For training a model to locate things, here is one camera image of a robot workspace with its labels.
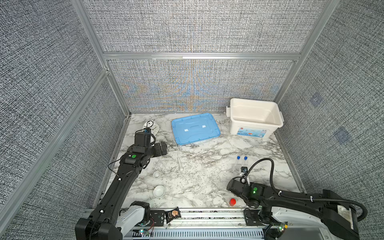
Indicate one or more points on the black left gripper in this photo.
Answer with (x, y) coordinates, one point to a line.
(158, 151)

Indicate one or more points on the small white ceramic dish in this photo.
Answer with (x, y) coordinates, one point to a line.
(156, 174)

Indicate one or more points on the white plastic storage bin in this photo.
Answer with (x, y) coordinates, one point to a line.
(252, 118)

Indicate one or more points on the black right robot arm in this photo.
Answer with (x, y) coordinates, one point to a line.
(300, 204)

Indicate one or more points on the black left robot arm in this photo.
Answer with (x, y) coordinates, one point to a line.
(120, 186)

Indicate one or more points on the white alarm clock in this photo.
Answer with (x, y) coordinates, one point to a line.
(153, 126)

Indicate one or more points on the blue plastic bin lid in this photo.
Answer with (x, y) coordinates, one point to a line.
(195, 128)

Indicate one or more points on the small circuit board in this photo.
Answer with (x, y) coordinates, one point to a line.
(172, 215)

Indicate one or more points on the red capped vial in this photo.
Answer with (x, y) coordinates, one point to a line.
(232, 202)

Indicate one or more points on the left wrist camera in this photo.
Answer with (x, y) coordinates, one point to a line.
(144, 139)

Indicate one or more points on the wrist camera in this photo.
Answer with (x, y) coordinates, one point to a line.
(144, 139)
(244, 176)

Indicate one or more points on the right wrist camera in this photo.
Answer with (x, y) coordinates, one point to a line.
(244, 176)

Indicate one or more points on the aluminium front rail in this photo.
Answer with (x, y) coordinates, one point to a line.
(139, 223)

